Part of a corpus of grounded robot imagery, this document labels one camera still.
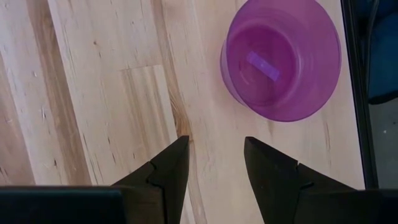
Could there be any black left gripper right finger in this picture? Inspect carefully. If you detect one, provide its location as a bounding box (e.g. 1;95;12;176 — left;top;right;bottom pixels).
244;136;398;224

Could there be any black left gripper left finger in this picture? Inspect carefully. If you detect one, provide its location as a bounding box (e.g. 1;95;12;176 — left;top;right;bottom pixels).
0;135;190;224

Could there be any purple translucent plastic bowl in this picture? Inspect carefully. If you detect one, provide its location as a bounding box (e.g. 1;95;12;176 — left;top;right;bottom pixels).
220;0;342;123

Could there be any blue seat cushion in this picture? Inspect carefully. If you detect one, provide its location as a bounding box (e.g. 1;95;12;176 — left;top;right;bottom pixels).
366;12;398;105

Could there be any black aluminium table frame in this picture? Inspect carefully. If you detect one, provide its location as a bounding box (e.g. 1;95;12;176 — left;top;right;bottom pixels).
340;0;379;190

